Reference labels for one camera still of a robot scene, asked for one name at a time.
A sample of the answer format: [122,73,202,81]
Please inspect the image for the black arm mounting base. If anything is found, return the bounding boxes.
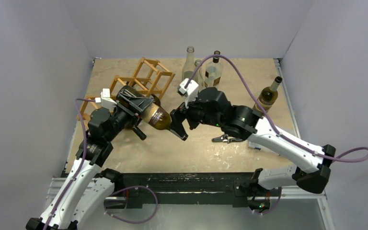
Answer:
[85,172,282,210]

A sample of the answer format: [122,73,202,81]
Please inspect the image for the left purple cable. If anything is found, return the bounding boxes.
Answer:
[43,98,97,230]

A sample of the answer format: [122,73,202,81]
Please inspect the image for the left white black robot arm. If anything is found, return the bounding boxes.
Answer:
[26,86,155,230]

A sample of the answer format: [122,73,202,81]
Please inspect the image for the clear bottle front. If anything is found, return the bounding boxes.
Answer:
[195,59,205,92]

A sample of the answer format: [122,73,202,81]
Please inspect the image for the green wine bottle far right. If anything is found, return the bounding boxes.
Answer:
[257,76,283,112]

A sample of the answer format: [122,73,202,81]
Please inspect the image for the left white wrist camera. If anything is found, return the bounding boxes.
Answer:
[94,88,117,111]

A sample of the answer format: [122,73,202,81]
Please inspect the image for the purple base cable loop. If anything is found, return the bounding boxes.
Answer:
[103,185,160,225]

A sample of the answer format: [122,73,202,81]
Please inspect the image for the black pruning shears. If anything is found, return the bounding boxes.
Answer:
[211,134,236,143]

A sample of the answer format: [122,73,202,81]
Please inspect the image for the dark bottle in lower rack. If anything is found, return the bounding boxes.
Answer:
[125,126,147,140]

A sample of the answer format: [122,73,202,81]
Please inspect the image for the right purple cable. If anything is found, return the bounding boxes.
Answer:
[184,55,368,163]

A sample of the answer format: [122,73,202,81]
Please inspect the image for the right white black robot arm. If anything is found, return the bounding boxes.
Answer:
[170,86,335,195]

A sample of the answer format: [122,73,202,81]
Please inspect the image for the clear plastic parts box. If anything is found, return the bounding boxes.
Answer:
[248,141,279,156]

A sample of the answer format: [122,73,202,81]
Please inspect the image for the olive green wine bottle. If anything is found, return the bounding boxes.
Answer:
[116,85,172,130]

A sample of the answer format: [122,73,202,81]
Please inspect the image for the wooden wine rack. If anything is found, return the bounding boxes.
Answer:
[78,57,175,128]

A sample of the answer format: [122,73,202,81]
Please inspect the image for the clear liquor bottle black cap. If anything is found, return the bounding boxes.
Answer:
[204,57,223,88]

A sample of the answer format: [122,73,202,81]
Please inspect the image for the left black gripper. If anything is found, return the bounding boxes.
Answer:
[105,93,153,142]

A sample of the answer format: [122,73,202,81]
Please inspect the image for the tall clear bottle back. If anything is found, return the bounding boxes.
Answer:
[182,46,195,81]

